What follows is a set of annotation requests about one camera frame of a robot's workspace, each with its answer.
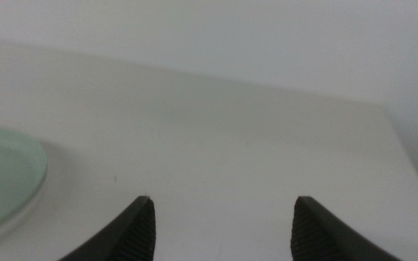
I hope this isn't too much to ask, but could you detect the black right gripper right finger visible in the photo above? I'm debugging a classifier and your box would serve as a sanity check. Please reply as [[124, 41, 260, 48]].
[[290, 195, 403, 261]]

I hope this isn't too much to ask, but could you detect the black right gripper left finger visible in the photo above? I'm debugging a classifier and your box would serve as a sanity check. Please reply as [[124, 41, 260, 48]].
[[58, 195, 157, 261]]

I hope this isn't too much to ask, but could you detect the pale green shallow bowl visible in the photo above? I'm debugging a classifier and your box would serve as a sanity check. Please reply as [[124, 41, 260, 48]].
[[0, 125, 49, 235]]

